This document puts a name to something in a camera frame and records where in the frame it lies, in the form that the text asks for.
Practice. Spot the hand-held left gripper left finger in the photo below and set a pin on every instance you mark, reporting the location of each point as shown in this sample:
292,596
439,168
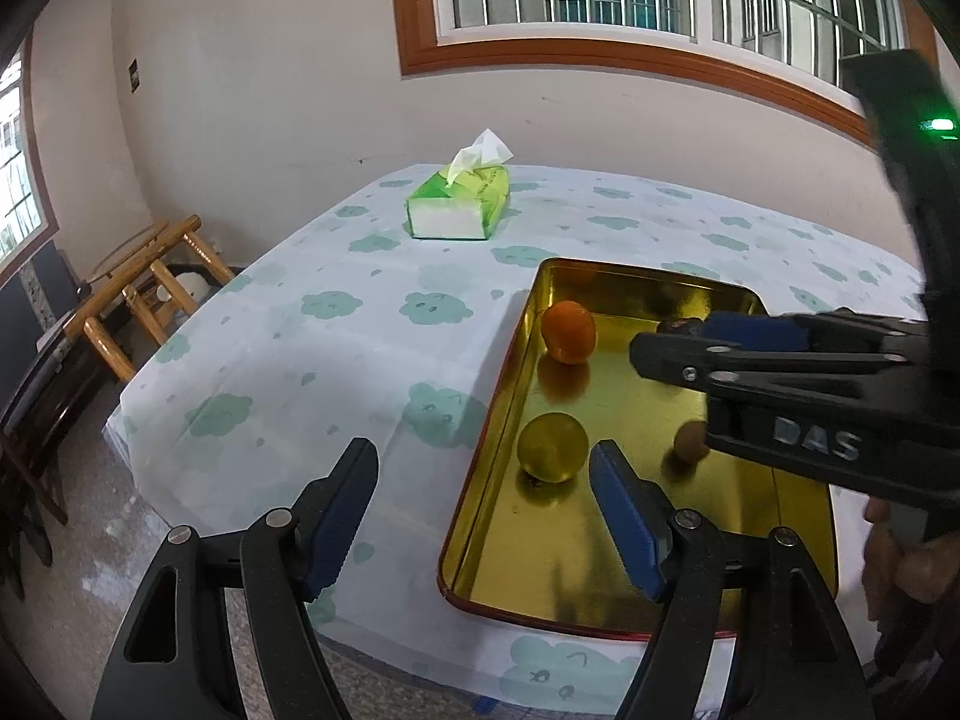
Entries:
341,532

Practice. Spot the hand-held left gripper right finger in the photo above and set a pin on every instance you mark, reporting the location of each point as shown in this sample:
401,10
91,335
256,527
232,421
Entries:
626,517

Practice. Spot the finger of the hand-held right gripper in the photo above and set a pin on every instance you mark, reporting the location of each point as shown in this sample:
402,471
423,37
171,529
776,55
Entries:
750,330
675,364

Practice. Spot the gold metal tray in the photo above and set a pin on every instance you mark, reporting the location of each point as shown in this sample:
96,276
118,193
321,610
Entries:
570,562

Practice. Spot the person's right hand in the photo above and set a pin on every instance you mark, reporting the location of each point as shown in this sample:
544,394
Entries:
877,577

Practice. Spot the brown kiwi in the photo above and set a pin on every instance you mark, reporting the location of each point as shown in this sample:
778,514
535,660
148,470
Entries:
690,442

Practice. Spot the green round fruit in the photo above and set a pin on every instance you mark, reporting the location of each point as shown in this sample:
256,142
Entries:
553,448

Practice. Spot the round orange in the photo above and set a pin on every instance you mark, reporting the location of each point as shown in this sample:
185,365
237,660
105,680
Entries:
570,331

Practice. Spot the cloud-print tablecloth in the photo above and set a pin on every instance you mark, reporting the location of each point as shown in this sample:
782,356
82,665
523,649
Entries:
315,360

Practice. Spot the green tissue box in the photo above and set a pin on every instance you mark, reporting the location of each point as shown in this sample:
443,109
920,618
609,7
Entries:
457,202

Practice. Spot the white container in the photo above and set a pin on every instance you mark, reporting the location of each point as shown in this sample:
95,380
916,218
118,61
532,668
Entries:
191,289

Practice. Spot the wooden chair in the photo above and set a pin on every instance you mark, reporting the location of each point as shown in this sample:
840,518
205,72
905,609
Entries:
112,300

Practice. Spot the dark wooden furniture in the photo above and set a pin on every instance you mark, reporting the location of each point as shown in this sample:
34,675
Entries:
37,405

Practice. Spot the side window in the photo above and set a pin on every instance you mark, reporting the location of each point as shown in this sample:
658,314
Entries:
15,187

